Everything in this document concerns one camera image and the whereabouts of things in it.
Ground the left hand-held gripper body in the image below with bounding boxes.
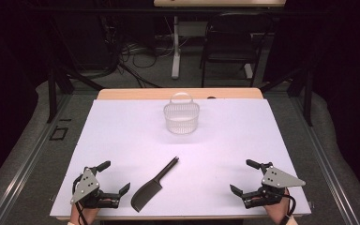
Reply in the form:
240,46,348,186
69,167,121,210

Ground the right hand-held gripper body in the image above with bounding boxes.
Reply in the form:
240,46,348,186
242,161,307,210

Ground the white plastic basket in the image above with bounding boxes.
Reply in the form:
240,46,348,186
163,92,201,135

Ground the person's left hand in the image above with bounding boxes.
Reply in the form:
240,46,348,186
69,200,116,225

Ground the person's right hand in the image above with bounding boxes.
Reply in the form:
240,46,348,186
252,194,293,225

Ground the white table mat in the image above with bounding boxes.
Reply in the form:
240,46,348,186
50,97,312,218

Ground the wooden table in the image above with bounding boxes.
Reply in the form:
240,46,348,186
55,87,312,221

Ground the black metal stand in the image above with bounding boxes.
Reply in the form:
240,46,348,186
46,67,76,124
287,68,314,128

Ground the black chair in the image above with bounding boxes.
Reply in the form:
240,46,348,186
199,12,276,89

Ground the white desk leg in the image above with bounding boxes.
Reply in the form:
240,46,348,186
171,15,182,80

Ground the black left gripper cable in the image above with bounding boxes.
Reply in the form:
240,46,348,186
71,174,88,225

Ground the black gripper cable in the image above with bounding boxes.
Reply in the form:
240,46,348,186
279,188,297,225
71,174,88,225

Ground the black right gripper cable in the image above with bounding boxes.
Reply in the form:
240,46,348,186
279,188,297,225

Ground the bundle of floor cables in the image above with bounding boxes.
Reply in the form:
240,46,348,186
102,18,177,89

